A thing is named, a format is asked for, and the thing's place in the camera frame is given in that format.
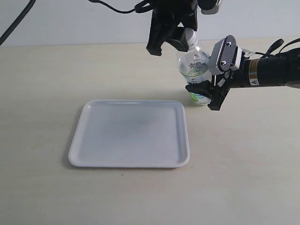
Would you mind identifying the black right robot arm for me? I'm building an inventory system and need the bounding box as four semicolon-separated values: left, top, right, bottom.
185;48;300;111

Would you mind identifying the white bottle cap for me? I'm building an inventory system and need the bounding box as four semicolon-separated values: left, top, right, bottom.
185;28;198;50

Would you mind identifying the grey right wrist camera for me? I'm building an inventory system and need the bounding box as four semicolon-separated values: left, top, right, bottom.
208;35;243;76

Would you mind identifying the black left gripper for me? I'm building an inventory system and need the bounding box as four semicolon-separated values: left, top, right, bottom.
146;0;198;56

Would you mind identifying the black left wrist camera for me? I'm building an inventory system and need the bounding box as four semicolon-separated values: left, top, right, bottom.
197;0;223;15

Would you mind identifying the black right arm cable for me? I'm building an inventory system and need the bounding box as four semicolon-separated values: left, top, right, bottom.
246;37;300;58

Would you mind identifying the white plastic tray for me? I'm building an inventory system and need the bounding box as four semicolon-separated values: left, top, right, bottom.
68;99;190;168

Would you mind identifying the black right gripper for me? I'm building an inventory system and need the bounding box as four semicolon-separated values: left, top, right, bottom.
185;70;245;111

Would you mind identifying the black thick background cable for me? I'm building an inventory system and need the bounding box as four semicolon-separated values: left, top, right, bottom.
0;0;36;45

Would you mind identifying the clear plastic water bottle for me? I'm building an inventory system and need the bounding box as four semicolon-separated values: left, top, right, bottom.
176;39;212;106

